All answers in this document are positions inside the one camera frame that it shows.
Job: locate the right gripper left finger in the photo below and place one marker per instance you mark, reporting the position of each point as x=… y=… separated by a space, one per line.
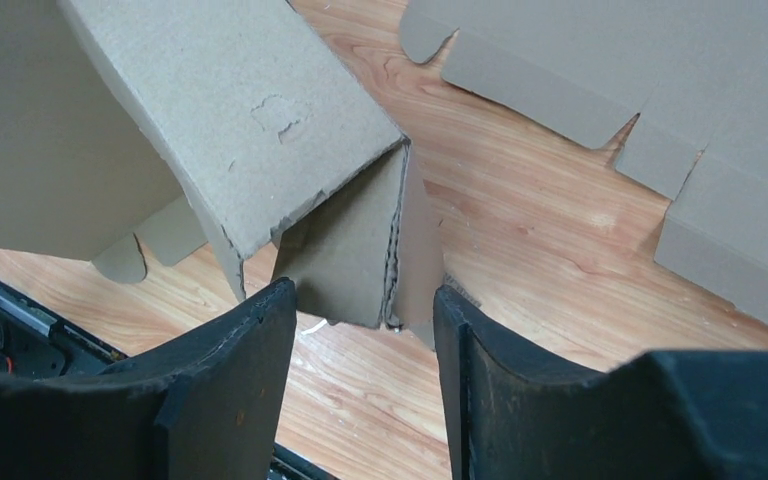
x=204 y=405

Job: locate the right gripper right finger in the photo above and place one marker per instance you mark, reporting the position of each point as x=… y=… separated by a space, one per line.
x=514 y=410

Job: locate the cardboard box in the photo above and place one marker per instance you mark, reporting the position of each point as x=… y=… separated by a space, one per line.
x=166 y=125

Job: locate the flat cardboard sheet underneath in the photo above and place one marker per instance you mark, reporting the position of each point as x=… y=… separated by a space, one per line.
x=687 y=79

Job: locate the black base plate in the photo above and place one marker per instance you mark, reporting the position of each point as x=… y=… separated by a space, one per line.
x=38 y=344

